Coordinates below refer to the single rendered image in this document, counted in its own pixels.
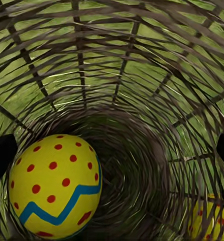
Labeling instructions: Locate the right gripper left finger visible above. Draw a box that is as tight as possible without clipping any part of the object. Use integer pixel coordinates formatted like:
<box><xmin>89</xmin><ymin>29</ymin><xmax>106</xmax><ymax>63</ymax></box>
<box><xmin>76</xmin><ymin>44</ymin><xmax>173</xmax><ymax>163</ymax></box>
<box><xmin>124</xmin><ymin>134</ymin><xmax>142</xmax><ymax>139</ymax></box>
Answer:
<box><xmin>0</xmin><ymin>134</ymin><xmax>18</xmax><ymax>180</ymax></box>

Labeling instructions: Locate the easter egg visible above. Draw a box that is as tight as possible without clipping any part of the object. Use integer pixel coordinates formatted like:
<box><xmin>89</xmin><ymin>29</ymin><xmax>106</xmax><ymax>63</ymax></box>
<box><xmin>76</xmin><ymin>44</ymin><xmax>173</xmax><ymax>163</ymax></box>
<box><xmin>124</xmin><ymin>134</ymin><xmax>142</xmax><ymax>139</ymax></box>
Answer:
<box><xmin>8</xmin><ymin>134</ymin><xmax>103</xmax><ymax>241</ymax></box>
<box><xmin>188</xmin><ymin>193</ymin><xmax>224</xmax><ymax>241</ymax></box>

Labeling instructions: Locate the wicker basket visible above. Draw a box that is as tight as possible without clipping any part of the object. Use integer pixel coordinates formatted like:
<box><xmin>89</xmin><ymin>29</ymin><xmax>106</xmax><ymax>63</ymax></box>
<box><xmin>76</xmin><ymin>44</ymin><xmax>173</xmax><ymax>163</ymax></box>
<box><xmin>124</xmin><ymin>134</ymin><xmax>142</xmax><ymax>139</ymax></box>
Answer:
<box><xmin>0</xmin><ymin>0</ymin><xmax>224</xmax><ymax>241</ymax></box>

